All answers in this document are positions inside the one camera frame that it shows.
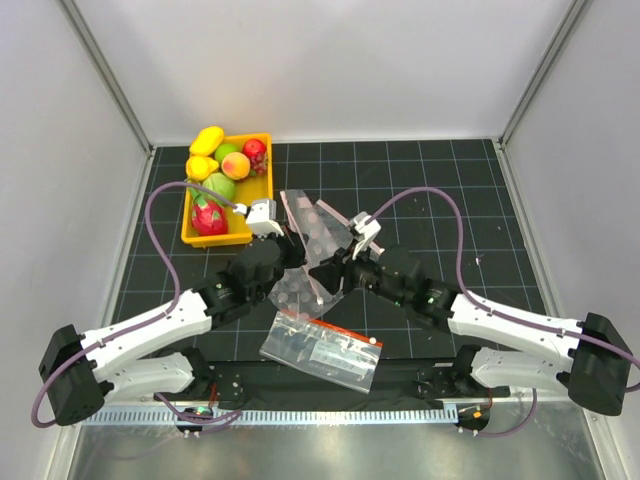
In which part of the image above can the red apple toy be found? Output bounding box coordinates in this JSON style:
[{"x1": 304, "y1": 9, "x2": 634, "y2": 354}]
[{"x1": 242, "y1": 138, "x2": 267, "y2": 158}]

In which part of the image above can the red dragon fruit toy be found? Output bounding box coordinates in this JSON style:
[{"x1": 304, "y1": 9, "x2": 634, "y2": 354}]
[{"x1": 188, "y1": 188, "x2": 229, "y2": 236}]

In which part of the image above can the pink polka dot zip bag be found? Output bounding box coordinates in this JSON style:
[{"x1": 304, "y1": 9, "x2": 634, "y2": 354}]
[{"x1": 269, "y1": 189, "x2": 345, "y2": 319}]

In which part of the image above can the clear bag pink zipper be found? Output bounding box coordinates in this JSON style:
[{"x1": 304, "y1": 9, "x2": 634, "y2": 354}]
[{"x1": 315, "y1": 200, "x2": 384, "y2": 258}]

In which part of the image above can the slotted white cable duct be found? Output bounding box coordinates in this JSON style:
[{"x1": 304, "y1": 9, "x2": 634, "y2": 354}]
[{"x1": 83, "y1": 404, "x2": 458, "y2": 426}]

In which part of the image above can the green lime toy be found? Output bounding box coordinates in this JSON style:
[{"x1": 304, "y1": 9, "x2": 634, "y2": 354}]
[{"x1": 214, "y1": 143, "x2": 242, "y2": 163}]

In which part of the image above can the orange peach toy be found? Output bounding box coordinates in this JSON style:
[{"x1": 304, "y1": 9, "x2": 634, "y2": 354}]
[{"x1": 221, "y1": 152, "x2": 251, "y2": 181}]

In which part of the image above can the dark red grapes toy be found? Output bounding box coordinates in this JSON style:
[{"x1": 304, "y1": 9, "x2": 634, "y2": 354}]
[{"x1": 249, "y1": 152, "x2": 268, "y2": 176}]

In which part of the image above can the yellow plastic tray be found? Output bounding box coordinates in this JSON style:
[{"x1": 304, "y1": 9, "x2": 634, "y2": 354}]
[{"x1": 181, "y1": 133, "x2": 274, "y2": 248}]

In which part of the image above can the green cabbage toy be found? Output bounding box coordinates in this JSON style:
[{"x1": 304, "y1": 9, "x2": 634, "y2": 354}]
[{"x1": 202, "y1": 172, "x2": 236, "y2": 202}]

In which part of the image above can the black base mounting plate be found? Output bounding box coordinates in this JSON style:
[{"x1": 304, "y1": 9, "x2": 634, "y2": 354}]
[{"x1": 194, "y1": 358, "x2": 510, "y2": 412}]

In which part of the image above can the aluminium frame post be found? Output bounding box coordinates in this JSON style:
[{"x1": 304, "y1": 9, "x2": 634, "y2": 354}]
[
  {"x1": 498, "y1": 0, "x2": 592, "y2": 150},
  {"x1": 56, "y1": 0, "x2": 153, "y2": 156}
]

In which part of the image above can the yellow mango toy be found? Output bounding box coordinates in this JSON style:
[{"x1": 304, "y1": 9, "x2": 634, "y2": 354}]
[{"x1": 189, "y1": 126, "x2": 225, "y2": 157}]

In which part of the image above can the clear bag orange zipper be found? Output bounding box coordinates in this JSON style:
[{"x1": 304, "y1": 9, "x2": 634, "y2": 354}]
[{"x1": 260, "y1": 311, "x2": 383, "y2": 394}]

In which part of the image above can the yellow lemon toy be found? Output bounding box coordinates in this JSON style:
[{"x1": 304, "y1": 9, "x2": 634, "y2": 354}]
[{"x1": 185, "y1": 156, "x2": 219, "y2": 183}]

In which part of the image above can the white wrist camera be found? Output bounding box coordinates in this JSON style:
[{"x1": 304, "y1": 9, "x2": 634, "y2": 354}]
[
  {"x1": 245, "y1": 199, "x2": 284, "y2": 237},
  {"x1": 348, "y1": 211, "x2": 381, "y2": 260}
]

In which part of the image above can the right aluminium frame post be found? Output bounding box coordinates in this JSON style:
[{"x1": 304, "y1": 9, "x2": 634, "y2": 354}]
[{"x1": 498, "y1": 0, "x2": 592, "y2": 150}]

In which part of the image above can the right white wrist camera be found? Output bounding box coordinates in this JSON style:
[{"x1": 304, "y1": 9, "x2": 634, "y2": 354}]
[{"x1": 348, "y1": 211, "x2": 381, "y2": 260}]

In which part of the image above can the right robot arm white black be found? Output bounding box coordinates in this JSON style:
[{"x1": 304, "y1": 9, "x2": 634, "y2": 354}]
[{"x1": 310, "y1": 247, "x2": 632, "y2": 416}]

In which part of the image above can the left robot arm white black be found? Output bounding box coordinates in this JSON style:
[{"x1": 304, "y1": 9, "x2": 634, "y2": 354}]
[{"x1": 32, "y1": 227, "x2": 306, "y2": 428}]

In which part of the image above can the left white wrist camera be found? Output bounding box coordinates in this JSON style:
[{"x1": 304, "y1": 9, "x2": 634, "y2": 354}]
[{"x1": 245, "y1": 199, "x2": 284, "y2": 237}]

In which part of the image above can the left aluminium frame post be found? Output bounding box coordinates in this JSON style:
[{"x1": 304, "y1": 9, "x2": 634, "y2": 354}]
[{"x1": 56, "y1": 0, "x2": 153, "y2": 156}]

